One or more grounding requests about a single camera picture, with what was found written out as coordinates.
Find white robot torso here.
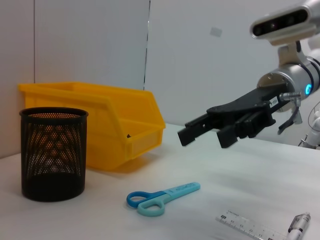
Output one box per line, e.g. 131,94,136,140
297,99,320,151

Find yellow plastic storage bin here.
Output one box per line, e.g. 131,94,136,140
17,81,167,172

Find transparent plastic ruler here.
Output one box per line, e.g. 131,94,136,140
215,208,291,240

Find right gripper cable with connector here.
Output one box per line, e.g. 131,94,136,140
277,91,303,135

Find black mesh pen holder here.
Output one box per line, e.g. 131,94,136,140
19,107,89,202

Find grey tape patch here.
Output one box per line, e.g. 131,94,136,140
209,26,223,38

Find white silver ballpoint pen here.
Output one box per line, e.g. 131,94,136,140
287,212,312,240

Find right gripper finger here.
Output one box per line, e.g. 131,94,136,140
177,113,216,147
216,117,253,149

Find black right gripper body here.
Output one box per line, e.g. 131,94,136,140
206,83,288,138

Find blue scissors with sheath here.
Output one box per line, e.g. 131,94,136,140
126,181,201,217

